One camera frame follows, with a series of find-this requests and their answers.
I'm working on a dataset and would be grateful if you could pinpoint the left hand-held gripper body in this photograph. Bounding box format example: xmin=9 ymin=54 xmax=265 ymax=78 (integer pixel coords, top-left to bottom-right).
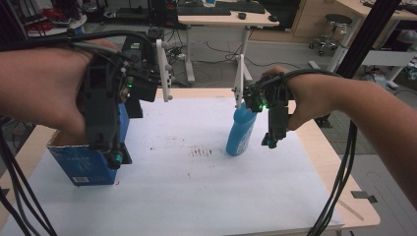
xmin=78 ymin=28 xmax=175 ymax=106

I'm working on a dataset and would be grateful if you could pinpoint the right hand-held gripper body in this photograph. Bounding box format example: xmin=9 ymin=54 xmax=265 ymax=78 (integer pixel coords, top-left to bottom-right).
xmin=231 ymin=53 xmax=295 ymax=114

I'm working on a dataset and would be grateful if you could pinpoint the blue plastic bottle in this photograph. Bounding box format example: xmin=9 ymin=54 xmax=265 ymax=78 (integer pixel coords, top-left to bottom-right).
xmin=225 ymin=101 xmax=259 ymax=157

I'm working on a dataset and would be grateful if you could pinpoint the blue cardboard box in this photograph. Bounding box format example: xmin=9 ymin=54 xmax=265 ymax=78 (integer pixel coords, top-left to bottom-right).
xmin=46 ymin=102 xmax=131 ymax=187

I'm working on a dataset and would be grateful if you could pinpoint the person's right hand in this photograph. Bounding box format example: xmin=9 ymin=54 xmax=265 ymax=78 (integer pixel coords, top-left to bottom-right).
xmin=262 ymin=65 xmax=343 ymax=132

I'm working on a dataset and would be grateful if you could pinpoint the person's left hand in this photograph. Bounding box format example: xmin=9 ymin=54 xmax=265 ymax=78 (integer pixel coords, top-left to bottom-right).
xmin=30 ymin=38 xmax=122 ymax=140

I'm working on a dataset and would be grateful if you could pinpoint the white standing desk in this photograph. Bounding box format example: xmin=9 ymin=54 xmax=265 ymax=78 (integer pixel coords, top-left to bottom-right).
xmin=176 ymin=9 xmax=280 ymax=84

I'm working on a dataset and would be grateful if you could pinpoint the wooden cabinet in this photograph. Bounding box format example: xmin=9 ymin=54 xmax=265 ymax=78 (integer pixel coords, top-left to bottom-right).
xmin=292 ymin=0 xmax=362 ymax=39

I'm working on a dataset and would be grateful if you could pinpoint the white desk leg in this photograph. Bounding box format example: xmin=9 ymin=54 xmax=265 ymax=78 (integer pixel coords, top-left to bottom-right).
xmin=326 ymin=16 xmax=365 ymax=73

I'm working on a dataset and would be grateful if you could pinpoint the black keyboard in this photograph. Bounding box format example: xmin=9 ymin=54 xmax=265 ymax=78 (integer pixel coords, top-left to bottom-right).
xmin=215 ymin=0 xmax=267 ymax=15
xmin=176 ymin=6 xmax=232 ymax=17

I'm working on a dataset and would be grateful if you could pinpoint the black round stool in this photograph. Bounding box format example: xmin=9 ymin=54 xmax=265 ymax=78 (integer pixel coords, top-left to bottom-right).
xmin=308 ymin=13 xmax=354 ymax=57

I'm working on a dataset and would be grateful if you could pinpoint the white paper sheet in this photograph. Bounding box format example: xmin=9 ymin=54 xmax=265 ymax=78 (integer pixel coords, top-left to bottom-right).
xmin=0 ymin=96 xmax=345 ymax=236

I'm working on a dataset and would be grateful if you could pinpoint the round white table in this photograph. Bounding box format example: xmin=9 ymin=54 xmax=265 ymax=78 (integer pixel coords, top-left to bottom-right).
xmin=25 ymin=12 xmax=89 ymax=37

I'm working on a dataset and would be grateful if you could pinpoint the grey tape piece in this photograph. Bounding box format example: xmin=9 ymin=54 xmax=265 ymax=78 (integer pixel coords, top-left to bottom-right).
xmin=350 ymin=190 xmax=379 ymax=205

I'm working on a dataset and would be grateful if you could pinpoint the black cable bundle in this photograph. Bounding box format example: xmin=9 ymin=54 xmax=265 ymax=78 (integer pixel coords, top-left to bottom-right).
xmin=0 ymin=29 xmax=156 ymax=236
xmin=279 ymin=68 xmax=359 ymax=236

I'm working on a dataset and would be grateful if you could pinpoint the black metal frame post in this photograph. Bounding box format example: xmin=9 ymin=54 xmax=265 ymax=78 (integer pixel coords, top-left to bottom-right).
xmin=336 ymin=0 xmax=408 ymax=79

